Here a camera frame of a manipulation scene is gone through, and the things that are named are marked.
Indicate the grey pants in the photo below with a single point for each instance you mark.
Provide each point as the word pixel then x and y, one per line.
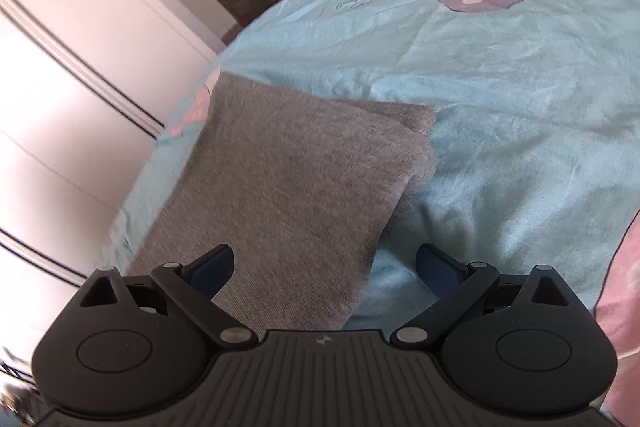
pixel 280 192

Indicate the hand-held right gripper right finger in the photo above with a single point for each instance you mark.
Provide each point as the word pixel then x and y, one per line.
pixel 436 269

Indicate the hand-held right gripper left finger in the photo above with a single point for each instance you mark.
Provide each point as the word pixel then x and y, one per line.
pixel 212 269

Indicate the light blue printed bed sheet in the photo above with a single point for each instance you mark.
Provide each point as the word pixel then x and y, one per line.
pixel 500 117

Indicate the white wardrobe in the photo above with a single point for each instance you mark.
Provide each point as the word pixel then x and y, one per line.
pixel 75 82

